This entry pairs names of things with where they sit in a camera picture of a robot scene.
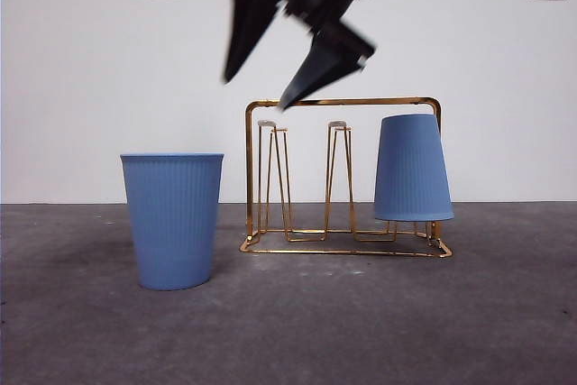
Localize blue ribbed plastic cup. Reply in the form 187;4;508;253
119;151;225;292
372;114;454;224

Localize gold wire cup rack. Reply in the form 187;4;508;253
238;96;453;260

